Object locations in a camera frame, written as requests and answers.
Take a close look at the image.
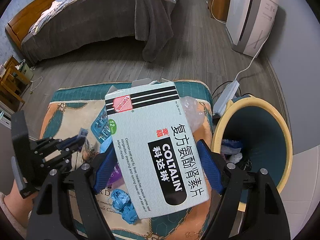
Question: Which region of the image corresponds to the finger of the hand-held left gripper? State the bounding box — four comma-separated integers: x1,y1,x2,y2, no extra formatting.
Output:
57,128,88,147
61,141,85,156

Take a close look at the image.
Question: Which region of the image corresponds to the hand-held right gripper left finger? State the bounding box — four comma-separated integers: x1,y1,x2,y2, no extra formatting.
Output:
26,144,118,240

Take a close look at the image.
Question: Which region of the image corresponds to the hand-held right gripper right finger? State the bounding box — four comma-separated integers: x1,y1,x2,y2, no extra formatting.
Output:
197,139,288,240

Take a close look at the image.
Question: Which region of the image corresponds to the black plastic bag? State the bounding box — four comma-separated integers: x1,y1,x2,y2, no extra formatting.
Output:
235,158,253,172

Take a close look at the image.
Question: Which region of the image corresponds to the white medicine box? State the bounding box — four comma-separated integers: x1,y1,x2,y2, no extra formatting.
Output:
104,78,211,219

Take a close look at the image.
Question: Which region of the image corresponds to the yellow rimmed teal trash bin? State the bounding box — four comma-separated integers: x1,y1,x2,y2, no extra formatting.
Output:
211,96,293,212

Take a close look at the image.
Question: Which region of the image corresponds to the person's left forearm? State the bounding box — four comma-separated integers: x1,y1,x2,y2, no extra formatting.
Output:
0,177,35,240

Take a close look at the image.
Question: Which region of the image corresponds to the purple wrapper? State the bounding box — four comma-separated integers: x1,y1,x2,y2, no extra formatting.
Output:
107,162,123,188

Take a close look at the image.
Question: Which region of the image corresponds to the light blue blister pack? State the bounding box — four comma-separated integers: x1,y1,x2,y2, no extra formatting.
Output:
90,108,114,153

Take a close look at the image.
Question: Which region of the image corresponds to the white crumpled tissue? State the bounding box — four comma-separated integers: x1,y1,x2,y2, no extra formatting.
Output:
228,152,243,164

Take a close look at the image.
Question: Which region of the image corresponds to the patterned teal orange mat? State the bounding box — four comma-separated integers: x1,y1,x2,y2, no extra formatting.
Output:
40,80,213,240

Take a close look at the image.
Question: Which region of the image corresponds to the crumpled blue glove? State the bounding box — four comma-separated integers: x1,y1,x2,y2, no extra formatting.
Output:
111,189,139,225

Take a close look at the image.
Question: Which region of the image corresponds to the clear plastic bag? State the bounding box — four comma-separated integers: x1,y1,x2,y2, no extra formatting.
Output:
180,96,204,133

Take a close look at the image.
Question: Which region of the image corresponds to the white power strip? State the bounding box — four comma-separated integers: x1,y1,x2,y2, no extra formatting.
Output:
212,79,240,116

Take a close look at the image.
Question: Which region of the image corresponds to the wooden nightstand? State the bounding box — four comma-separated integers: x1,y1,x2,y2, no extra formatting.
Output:
0,55,33,113

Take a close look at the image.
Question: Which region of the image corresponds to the grey blanket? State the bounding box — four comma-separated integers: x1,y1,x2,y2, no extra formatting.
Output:
21,0,182,66

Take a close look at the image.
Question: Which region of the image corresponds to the wooden bed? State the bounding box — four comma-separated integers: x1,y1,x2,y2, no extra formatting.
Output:
5,0,183,67

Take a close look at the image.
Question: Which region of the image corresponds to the white air purifier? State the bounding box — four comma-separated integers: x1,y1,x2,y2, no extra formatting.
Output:
226,0,280,57

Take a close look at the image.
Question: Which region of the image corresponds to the thin white floor cable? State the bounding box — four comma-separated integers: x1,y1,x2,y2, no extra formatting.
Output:
29,77,43,95

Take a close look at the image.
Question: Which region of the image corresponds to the black floor cable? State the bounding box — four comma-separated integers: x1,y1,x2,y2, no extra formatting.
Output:
212,81,253,99

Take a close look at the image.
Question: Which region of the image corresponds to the white power strip cable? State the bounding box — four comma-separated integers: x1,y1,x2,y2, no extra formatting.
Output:
234,30,271,82

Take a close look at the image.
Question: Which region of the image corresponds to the white cabinet cable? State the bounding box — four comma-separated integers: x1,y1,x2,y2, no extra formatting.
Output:
211,0,227,22

